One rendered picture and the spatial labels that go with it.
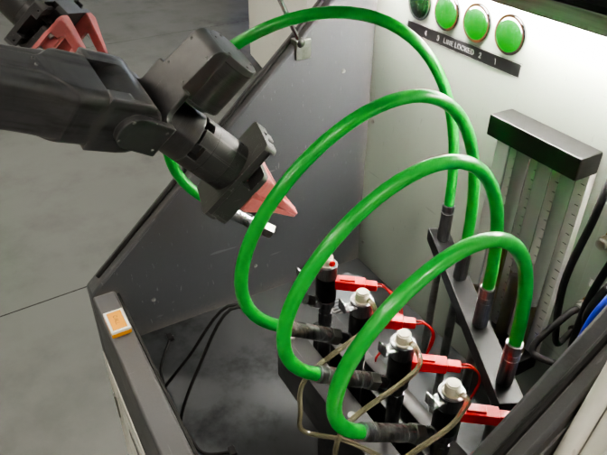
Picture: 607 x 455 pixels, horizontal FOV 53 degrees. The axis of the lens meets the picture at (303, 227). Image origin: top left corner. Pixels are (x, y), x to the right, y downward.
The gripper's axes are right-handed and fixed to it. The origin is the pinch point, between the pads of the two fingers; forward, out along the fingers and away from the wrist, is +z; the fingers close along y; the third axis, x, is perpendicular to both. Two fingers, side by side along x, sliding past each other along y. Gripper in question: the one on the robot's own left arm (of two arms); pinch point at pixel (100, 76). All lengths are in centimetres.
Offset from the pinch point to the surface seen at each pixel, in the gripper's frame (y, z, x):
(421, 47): 1.9, 23.6, -29.9
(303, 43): 26.6, 14.2, -17.6
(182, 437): -11.1, 38.3, 23.2
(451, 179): 7.3, 40.4, -22.2
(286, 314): -25.0, 29.4, -5.8
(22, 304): 131, 12, 142
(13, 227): 182, -16, 154
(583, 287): -1, 60, -26
